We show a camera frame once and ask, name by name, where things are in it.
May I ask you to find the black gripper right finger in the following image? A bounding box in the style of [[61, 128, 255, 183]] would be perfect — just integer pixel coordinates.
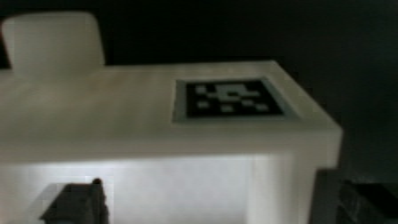
[[310, 170, 398, 224]]

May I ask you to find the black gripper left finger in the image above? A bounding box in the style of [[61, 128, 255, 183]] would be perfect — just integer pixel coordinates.
[[40, 178, 111, 224]]

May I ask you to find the white drawer cabinet box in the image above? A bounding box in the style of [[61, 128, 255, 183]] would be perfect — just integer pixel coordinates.
[[0, 12, 344, 224]]

